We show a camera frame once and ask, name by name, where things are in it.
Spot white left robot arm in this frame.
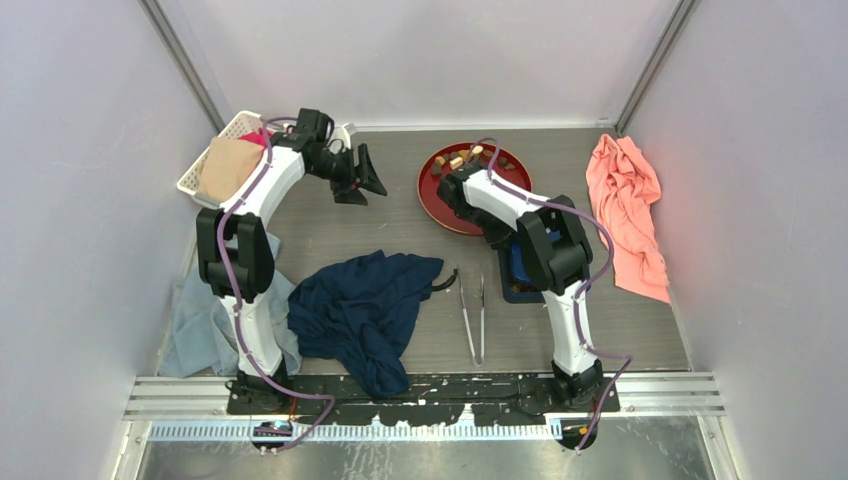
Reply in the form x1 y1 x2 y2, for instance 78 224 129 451
196 108 387 413

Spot blue chocolate tin box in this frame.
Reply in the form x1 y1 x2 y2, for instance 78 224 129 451
498 241 594 305

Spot red round tray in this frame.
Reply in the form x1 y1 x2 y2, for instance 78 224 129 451
416 142 533 236

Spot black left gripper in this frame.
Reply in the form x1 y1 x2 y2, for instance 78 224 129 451
308 143 386 205

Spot clear plastic metal tongs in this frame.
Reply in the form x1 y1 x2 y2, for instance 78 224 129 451
456 264 487 368

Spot pink magenta cloth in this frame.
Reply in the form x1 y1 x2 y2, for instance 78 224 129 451
239 131 267 148

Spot light blue cloth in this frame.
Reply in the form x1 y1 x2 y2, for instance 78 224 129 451
159 260 302 378

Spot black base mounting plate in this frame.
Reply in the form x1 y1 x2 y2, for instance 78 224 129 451
226 372 621 429

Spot white plastic basket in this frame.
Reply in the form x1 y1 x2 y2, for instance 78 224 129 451
176 110 262 209

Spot blue tin lid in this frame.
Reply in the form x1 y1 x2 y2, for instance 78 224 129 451
512 227 564 294

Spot dark blue cloth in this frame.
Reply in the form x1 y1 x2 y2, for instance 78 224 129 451
288 250 444 398

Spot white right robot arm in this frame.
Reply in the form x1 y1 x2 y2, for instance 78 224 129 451
437 166 603 411

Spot salmon pink cloth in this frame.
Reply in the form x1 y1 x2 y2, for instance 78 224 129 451
585 134 670 304

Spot beige cloth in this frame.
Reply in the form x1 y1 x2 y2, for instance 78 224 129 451
197 137 264 203

